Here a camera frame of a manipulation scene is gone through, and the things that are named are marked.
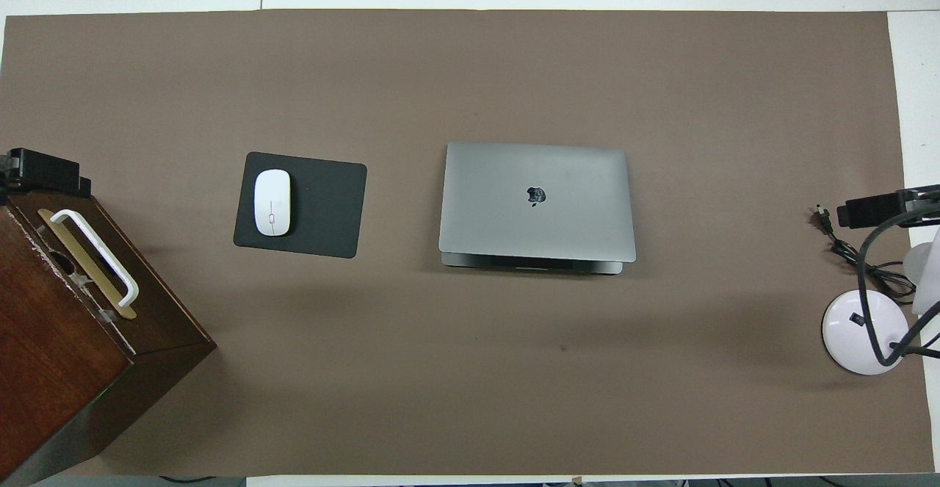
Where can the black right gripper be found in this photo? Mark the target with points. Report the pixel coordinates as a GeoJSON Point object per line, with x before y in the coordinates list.
{"type": "Point", "coordinates": [924, 200]}

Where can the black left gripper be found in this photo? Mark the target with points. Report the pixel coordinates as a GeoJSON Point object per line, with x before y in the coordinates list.
{"type": "Point", "coordinates": [4, 186]}

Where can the silver grey laptop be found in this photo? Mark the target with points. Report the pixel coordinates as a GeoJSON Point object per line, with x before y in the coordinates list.
{"type": "Point", "coordinates": [514, 208]}

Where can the white desk lamp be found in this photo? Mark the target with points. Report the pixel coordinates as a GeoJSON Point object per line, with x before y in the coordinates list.
{"type": "Point", "coordinates": [859, 333]}

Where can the dark brown wooden box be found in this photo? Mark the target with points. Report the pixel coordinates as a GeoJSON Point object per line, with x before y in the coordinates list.
{"type": "Point", "coordinates": [44, 340]}

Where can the white computer mouse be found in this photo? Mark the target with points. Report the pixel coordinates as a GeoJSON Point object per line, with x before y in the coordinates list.
{"type": "Point", "coordinates": [272, 200]}

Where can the black mouse pad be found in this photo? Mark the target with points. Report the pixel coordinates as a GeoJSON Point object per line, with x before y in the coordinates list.
{"type": "Point", "coordinates": [330, 208]}

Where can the brown table mat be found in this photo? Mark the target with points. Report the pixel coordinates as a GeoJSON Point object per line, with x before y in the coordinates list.
{"type": "Point", "coordinates": [514, 68]}

